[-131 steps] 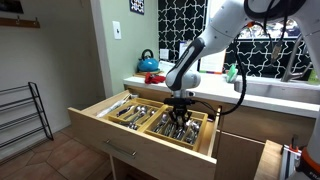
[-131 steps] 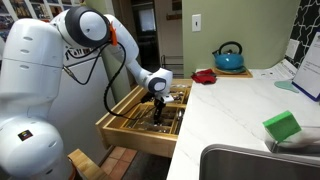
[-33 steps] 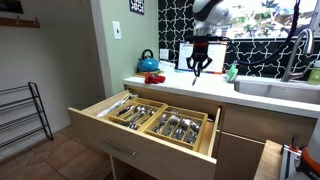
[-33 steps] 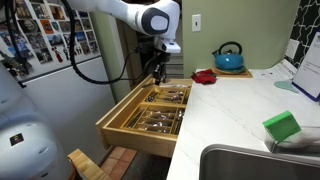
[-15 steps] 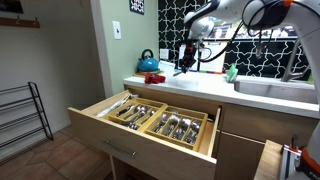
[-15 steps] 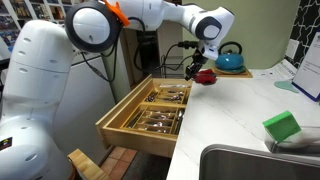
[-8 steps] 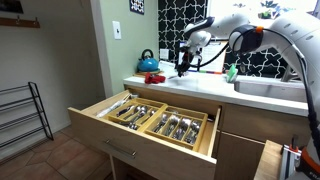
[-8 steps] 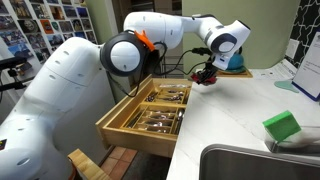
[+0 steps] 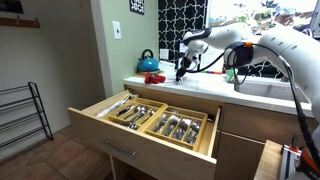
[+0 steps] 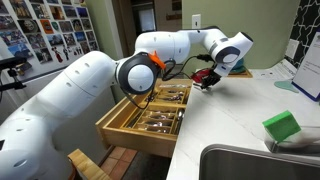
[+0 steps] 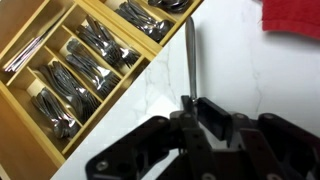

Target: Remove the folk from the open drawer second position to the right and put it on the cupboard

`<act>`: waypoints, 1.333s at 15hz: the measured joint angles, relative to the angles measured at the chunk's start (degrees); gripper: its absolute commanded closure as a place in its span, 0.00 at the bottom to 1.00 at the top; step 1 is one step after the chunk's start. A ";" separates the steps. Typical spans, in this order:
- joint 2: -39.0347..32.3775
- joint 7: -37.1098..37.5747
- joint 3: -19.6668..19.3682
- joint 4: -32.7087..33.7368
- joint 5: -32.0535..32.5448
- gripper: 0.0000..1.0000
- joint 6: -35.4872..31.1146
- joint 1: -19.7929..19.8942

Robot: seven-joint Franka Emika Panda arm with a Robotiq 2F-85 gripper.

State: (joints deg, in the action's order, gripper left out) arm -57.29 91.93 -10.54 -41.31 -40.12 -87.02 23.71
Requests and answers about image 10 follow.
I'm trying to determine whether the red cloth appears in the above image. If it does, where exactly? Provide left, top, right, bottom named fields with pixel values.
left=190, top=68, right=214, bottom=84

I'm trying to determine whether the stainless steel sink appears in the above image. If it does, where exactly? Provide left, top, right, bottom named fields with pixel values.
left=199, top=143, right=320, bottom=180

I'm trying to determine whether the black camera tripod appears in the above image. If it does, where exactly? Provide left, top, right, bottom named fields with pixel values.
left=0, top=55, right=28, bottom=101

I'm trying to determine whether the wooden coat hook rail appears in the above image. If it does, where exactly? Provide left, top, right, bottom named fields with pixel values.
left=165, top=12, right=183, bottom=21

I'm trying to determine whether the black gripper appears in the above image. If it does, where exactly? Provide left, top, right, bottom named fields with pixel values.
left=199, top=70, right=223, bottom=91

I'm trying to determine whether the blue clipboard with paper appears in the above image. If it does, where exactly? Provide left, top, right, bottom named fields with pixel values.
left=291, top=31, right=320, bottom=103

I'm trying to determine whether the white paper sheet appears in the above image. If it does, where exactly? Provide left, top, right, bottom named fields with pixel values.
left=249, top=59, right=299, bottom=81

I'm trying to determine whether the teal spoon rest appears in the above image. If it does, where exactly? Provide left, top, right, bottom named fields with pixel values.
left=273, top=79, right=300, bottom=94

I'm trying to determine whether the large silver serving spoon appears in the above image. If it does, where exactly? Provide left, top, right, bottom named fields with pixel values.
left=174, top=108, right=186, bottom=134

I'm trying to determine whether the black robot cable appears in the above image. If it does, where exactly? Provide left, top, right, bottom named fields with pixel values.
left=118, top=54, right=204, bottom=111

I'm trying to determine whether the light wooden kitchen drawer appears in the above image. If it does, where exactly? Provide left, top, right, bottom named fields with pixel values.
left=95, top=78, right=194, bottom=159

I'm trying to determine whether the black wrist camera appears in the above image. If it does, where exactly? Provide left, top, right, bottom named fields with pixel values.
left=196, top=53, right=214, bottom=64

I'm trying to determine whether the white light switch plate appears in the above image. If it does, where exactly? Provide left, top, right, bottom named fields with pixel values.
left=191, top=13, right=202, bottom=33

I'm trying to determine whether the silver steel fork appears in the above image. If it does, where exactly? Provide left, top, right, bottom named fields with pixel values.
left=192, top=81, right=205, bottom=91

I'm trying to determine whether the printed photo card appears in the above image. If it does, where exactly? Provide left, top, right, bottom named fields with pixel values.
left=9, top=0, right=31, bottom=19
left=29, top=3, right=51, bottom=20
left=17, top=18, right=42, bottom=34
left=49, top=4, right=66, bottom=21

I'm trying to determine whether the white refrigerator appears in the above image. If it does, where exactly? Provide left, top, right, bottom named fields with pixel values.
left=0, top=0, right=118, bottom=161

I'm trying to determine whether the blue tea kettle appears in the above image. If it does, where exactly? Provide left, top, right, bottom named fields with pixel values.
left=229, top=57, right=246, bottom=73

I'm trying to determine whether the orange cable clip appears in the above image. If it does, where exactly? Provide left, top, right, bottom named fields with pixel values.
left=148, top=50, right=167, bottom=70

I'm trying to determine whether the wooden trivet board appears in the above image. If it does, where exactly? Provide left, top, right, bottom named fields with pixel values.
left=227, top=67, right=254, bottom=79

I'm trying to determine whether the dark framed picture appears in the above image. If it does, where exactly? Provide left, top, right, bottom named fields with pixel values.
left=171, top=0, right=183, bottom=11

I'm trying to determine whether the dark door with window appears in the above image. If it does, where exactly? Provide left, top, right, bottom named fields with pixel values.
left=131, top=0, right=159, bottom=34

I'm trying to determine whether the white wall outlet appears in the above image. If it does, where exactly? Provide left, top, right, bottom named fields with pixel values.
left=285, top=38, right=300, bottom=60

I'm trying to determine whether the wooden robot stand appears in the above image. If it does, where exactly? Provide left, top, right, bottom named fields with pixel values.
left=67, top=148, right=111, bottom=180

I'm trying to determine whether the green sponge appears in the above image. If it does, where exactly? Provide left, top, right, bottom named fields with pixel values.
left=262, top=110, right=302, bottom=144

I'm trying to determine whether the clear sponge holder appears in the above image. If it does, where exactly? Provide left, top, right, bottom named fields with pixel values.
left=264, top=125, right=320, bottom=156

